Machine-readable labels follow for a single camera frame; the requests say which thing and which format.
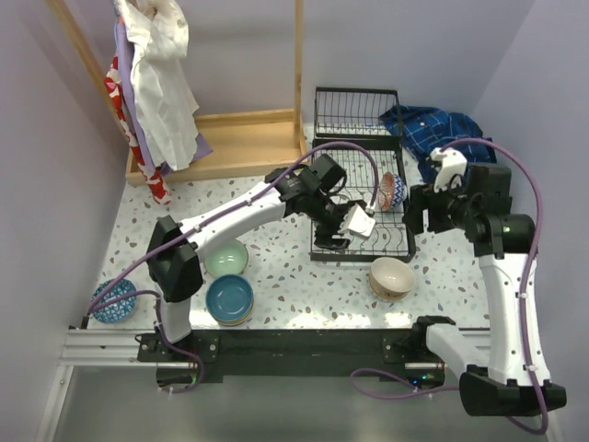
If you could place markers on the cream beige bowl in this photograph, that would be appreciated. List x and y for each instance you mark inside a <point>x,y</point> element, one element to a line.
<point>390,278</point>

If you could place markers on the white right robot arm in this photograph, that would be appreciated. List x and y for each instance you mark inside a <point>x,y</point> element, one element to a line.
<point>512,379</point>

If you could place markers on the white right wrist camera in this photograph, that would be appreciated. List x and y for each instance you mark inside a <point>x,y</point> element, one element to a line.
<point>452,168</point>

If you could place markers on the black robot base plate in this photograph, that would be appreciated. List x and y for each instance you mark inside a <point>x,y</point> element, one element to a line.
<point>212,355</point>

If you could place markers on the lavender hanging garment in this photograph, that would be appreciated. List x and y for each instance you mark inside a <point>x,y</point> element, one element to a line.
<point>159,100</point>

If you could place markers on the white hanging shirt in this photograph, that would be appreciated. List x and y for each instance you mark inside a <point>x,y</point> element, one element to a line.
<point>163,24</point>

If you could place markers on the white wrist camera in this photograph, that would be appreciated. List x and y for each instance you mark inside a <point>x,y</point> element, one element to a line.
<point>358,223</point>
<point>452,168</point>

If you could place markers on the aluminium rail frame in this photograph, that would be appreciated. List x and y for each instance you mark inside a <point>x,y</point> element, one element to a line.
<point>117,347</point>

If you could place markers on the light green bowl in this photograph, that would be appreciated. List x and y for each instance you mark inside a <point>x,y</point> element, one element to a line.
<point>230,258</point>

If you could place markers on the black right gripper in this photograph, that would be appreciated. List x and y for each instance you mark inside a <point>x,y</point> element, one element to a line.
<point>423,196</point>

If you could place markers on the black wire dish rack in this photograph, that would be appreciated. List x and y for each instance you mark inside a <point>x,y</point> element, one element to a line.
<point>371,118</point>

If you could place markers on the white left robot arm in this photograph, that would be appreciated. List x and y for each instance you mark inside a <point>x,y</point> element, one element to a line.
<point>177,249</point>

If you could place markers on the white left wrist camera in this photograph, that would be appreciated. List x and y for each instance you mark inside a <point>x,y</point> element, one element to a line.
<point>358,223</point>

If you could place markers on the red white floral garment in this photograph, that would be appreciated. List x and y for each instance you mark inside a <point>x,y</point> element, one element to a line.
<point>153,179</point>

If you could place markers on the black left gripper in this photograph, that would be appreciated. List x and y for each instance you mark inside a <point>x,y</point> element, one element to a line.
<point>335,223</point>

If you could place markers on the teal blue bowl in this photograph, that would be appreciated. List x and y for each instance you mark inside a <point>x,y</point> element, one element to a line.
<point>229,297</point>

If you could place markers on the red blue patterned bowl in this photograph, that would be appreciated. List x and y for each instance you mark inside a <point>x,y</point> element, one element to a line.
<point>392,192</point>

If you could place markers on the blue plaid shirt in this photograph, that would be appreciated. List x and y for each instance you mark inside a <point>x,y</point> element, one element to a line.
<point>425,128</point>

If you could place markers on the yellow rimmed bowl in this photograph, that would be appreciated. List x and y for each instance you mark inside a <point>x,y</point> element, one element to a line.
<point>233,322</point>

